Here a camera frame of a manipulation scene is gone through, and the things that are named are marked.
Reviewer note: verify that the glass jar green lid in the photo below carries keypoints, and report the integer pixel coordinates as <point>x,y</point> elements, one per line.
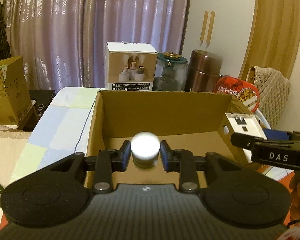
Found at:
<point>170,72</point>

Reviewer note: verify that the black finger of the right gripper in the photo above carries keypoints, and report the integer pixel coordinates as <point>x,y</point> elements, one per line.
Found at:
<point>244,141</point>
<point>275,134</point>

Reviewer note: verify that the wooden strips on wall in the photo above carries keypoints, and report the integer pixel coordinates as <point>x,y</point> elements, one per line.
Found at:
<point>207,28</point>

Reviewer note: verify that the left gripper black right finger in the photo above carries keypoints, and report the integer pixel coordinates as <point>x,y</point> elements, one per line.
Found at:
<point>185,163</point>

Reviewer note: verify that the right hand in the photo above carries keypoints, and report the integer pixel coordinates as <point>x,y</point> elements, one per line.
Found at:
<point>295,199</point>

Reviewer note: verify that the purple curtain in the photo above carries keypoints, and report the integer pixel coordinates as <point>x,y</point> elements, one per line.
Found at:
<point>62,42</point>

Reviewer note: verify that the white round jar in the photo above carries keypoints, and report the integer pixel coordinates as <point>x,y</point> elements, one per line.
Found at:
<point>145,148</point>

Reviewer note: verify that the beige quilted chair cover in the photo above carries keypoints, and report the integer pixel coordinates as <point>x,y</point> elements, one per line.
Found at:
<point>273,89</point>

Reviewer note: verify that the checkered blue tablecloth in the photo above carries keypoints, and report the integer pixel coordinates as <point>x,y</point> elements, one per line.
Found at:
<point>62,130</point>

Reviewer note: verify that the white square tray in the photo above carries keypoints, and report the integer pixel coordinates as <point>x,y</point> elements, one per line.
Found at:
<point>243,123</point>

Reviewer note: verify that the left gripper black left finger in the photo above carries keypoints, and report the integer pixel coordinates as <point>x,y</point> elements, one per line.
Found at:
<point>104,164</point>

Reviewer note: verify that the white product box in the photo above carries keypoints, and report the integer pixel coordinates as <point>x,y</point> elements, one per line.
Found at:
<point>130,66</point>

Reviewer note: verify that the open brown cardboard box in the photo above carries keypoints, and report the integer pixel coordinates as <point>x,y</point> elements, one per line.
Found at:
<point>193,121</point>

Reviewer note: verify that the red Motul mat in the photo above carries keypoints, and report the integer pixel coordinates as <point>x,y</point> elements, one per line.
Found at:
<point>282,176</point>

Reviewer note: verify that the side cardboard box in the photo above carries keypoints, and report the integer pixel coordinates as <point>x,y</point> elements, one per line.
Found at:
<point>15,101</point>

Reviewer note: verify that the red beef rice meal box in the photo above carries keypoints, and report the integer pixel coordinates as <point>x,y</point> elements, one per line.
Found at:
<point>243,91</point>

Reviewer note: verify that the brown metal canister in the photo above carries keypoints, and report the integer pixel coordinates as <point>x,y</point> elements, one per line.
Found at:
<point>204,71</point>

